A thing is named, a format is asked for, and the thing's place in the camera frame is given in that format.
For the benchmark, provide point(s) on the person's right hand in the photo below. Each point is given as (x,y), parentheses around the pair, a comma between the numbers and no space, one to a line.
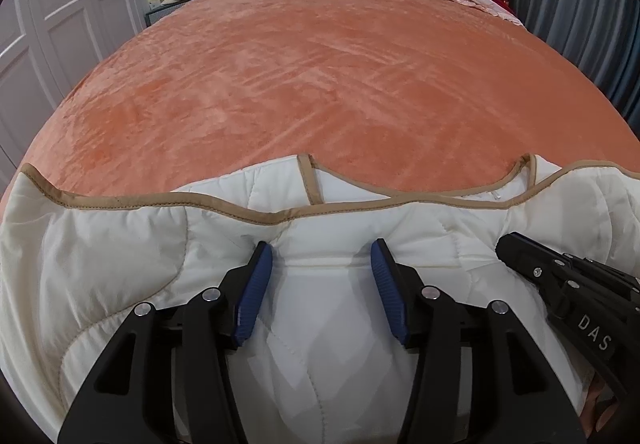
(600,404)

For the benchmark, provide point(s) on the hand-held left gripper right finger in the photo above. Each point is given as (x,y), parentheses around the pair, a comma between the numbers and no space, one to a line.
(390,294)

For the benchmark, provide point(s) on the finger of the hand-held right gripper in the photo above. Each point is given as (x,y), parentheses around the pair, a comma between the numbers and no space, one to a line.
(530,264)

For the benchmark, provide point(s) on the grey nightstand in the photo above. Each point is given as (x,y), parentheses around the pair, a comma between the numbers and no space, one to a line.
(162,13)

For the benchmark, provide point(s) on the grey curtain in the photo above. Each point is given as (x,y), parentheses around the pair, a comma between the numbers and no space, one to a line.
(580,23)

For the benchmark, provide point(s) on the white panelled wardrobe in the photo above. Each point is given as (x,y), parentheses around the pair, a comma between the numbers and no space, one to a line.
(60,13)

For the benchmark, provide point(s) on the white quilted jacket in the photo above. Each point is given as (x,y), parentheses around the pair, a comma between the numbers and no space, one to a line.
(100,264)

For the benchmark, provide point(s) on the orange plush blanket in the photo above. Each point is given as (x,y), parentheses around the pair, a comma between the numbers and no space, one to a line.
(320,83)

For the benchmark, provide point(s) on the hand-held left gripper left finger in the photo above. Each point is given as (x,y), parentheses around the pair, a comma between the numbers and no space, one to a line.
(252,294)

